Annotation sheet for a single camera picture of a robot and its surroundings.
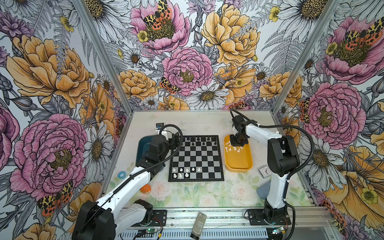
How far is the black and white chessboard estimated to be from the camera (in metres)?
0.87

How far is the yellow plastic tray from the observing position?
0.89 metres

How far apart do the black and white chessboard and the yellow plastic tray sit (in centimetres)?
5
